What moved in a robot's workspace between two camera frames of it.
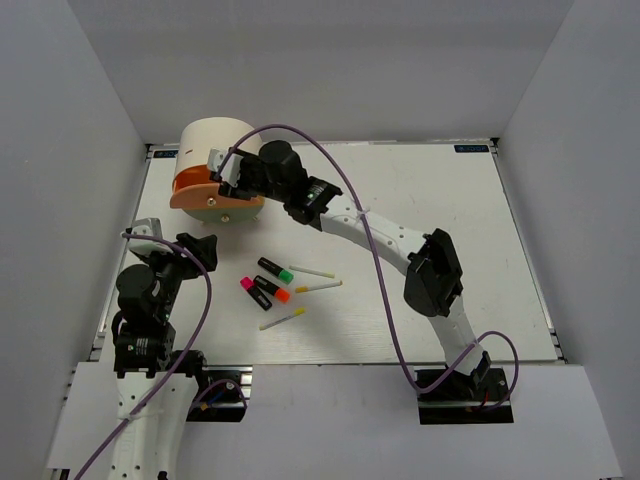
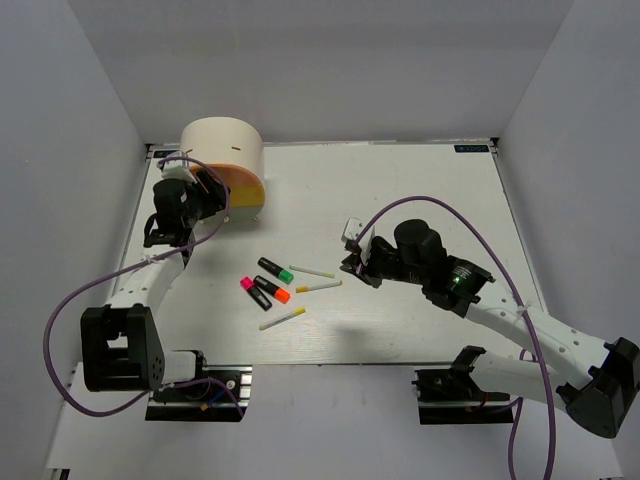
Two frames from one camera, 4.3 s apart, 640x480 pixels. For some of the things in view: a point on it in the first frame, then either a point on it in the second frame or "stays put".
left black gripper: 205,248 -> 216,199
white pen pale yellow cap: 312,271 stays put
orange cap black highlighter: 281,295 stays put
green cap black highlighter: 285,276 stays put
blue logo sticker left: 165,153 stays put
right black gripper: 237,192 -> 352,264
